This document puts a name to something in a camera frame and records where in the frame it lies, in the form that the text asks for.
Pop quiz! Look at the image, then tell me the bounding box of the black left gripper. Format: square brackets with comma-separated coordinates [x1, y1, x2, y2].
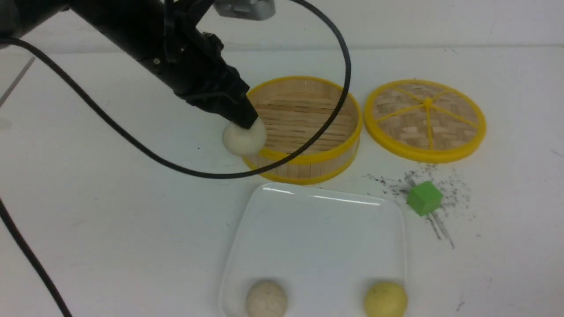
[137, 0, 258, 129]

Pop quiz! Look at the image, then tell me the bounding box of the white steamed bun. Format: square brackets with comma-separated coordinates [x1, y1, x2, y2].
[245, 280, 289, 317]
[222, 117, 267, 156]

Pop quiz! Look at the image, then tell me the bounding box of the yellow steamed bun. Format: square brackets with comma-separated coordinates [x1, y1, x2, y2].
[364, 281, 408, 317]

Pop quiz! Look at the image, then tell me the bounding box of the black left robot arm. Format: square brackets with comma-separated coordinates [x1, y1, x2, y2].
[1, 0, 258, 129]

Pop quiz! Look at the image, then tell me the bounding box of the white square plate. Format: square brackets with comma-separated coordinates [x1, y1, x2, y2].
[218, 183, 408, 317]

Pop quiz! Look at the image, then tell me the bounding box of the yellow rimmed bamboo steamer basket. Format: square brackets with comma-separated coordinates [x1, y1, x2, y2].
[242, 76, 363, 185]

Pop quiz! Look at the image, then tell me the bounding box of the yellow rimmed woven steamer lid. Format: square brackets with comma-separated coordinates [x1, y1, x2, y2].
[364, 79, 487, 164]

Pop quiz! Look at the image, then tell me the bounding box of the green cube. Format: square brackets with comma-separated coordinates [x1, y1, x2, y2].
[407, 181, 444, 217]

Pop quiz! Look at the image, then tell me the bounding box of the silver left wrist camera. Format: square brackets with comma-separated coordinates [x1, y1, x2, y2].
[213, 0, 276, 21]

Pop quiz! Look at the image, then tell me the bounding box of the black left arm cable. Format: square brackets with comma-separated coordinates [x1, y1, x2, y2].
[0, 0, 353, 317]

